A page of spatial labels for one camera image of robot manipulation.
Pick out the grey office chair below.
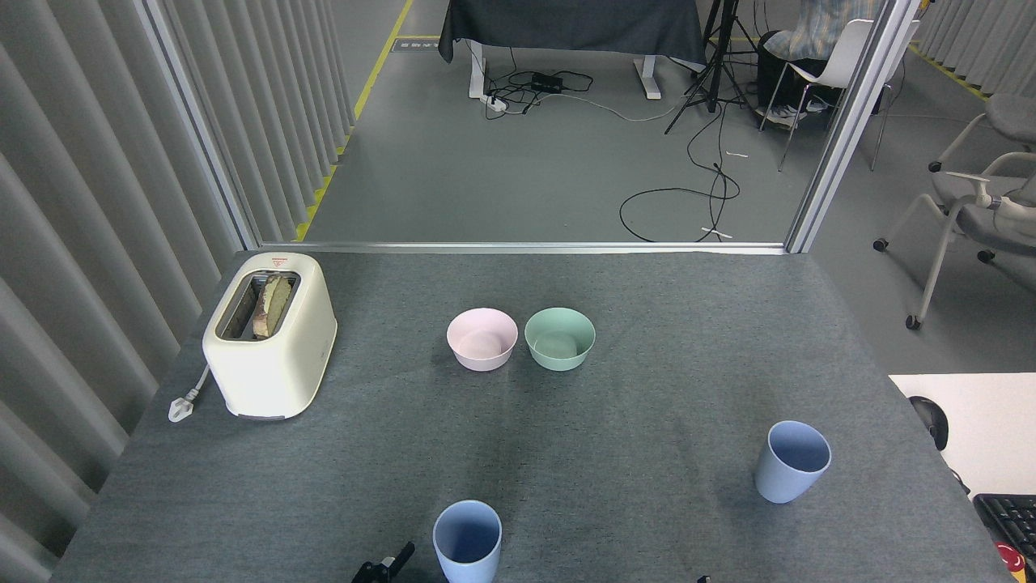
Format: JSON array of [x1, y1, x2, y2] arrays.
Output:
[[873, 152, 1036, 330], [928, 91, 1036, 175]]

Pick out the cream white toaster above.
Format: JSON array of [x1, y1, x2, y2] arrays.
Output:
[[202, 252, 338, 420]]

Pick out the dark table cloth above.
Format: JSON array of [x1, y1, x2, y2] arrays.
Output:
[[438, 0, 707, 67]]

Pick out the silver aluminium post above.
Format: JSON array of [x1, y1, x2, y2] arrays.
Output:
[[785, 0, 921, 254], [134, 0, 261, 250]]

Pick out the white table frame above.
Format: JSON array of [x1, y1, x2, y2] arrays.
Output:
[[468, 40, 663, 100]]

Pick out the white floor cable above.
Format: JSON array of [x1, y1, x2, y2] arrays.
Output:
[[558, 91, 690, 123]]

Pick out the green bowl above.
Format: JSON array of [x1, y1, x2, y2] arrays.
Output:
[[524, 307, 597, 372]]

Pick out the light blue plastic cup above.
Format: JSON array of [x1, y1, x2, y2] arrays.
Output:
[[754, 419, 833, 505], [432, 500, 503, 583]]

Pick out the long black floor cable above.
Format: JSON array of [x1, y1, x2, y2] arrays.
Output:
[[619, 101, 741, 243]]

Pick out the white toaster plug and cord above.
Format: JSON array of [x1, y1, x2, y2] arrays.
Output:
[[168, 364, 213, 424]]

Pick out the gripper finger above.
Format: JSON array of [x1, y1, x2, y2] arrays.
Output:
[[351, 541, 416, 583]]

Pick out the seated person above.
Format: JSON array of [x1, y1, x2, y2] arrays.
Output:
[[757, 0, 891, 129]]

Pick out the black computer mouse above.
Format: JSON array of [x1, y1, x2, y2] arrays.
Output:
[[908, 395, 949, 452]]

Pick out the black cable tangle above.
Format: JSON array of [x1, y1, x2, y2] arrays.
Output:
[[484, 47, 596, 121]]

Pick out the white chair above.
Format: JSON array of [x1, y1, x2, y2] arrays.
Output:
[[759, 18, 921, 172]]

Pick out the black keyboard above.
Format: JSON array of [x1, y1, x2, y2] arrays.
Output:
[[973, 492, 1036, 583]]

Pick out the white side desk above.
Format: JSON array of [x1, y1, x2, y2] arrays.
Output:
[[889, 372, 1036, 499]]

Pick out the bread slice in toaster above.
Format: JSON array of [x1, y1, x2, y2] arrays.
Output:
[[252, 273, 294, 339]]

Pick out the pink bowl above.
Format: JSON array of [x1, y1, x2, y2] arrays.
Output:
[[446, 307, 520, 372]]

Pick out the red round object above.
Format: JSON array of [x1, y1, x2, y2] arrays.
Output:
[[996, 543, 1027, 583]]

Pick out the silver aluminium rail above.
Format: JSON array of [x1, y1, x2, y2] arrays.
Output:
[[257, 240, 791, 257]]

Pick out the black tripod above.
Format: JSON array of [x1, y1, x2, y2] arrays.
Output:
[[664, 0, 763, 135]]

